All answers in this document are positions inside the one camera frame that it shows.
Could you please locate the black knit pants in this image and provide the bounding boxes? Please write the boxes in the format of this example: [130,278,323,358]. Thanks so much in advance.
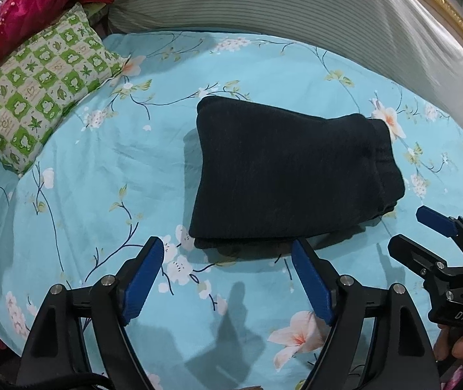
[188,96,405,248]

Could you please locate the white striped bolster pillow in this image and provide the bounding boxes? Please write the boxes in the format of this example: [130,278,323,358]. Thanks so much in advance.
[109,0,463,128]

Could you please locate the right hand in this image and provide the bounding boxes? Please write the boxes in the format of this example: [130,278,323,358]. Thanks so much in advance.
[433,325,463,364]

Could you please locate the green checkered pillow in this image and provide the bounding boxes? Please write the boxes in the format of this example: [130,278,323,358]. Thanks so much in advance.
[0,4,126,173]

